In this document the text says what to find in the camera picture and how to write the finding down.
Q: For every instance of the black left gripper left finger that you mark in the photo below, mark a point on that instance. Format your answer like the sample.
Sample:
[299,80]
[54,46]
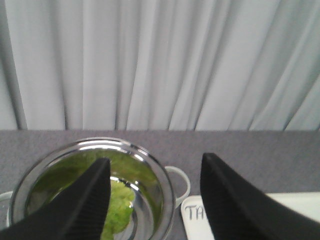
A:
[78,213]

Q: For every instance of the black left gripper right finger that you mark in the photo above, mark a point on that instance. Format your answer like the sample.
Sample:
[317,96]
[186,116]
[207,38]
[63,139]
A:
[237,210]

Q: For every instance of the green lettuce leaf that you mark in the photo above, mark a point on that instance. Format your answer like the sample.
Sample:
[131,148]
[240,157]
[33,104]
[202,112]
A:
[125,168]

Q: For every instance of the pale green electric pot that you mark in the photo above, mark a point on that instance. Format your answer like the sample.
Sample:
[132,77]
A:
[144,194]

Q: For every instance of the cream bear serving tray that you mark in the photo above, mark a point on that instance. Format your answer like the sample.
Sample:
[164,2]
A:
[197,226]

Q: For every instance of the white pleated curtain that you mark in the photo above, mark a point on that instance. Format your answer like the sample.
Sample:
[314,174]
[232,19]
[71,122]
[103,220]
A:
[177,65]

